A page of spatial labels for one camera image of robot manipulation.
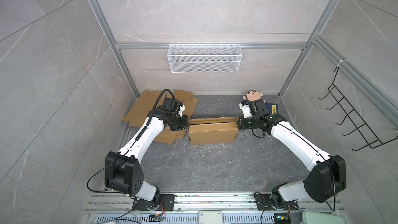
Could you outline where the brown cardboard box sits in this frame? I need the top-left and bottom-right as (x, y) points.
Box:
(188, 117), (238, 145)

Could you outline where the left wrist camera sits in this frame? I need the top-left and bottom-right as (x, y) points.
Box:
(178, 103), (186, 117)

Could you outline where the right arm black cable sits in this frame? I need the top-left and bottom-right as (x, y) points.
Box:
(248, 99), (337, 212)

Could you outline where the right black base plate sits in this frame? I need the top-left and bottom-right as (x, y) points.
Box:
(253, 192), (299, 211)

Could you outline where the plush doll striped shirt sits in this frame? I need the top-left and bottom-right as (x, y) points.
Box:
(243, 90), (263, 102)

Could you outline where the brown cardboard sheet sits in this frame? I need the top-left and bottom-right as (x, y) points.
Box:
(122, 89), (199, 146)

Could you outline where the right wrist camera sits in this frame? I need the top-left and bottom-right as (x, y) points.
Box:
(239, 100), (253, 119)

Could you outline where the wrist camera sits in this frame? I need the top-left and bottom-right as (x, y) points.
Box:
(239, 100), (253, 119)
(178, 103), (186, 117)

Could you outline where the aluminium mounting rail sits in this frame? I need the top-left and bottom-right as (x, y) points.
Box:
(83, 192), (346, 216)

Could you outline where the white wire mesh basket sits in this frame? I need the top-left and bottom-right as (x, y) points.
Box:
(167, 44), (243, 73)

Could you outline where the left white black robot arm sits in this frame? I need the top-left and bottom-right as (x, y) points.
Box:
(104, 98), (189, 208)

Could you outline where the dark blue book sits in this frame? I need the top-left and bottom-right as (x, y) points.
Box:
(265, 102), (278, 114)

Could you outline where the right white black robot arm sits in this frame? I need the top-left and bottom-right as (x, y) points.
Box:
(237, 100), (347, 208)

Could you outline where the white electrical box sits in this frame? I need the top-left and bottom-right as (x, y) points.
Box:
(198, 211), (223, 224)

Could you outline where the pale green container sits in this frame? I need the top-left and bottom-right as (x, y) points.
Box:
(301, 210), (345, 224)

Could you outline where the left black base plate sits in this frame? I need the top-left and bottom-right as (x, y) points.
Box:
(133, 194), (175, 211)

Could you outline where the black wire hook rack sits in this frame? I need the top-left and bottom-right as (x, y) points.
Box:
(318, 67), (398, 152)

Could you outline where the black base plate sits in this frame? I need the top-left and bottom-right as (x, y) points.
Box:
(133, 194), (175, 211)
(253, 192), (299, 211)

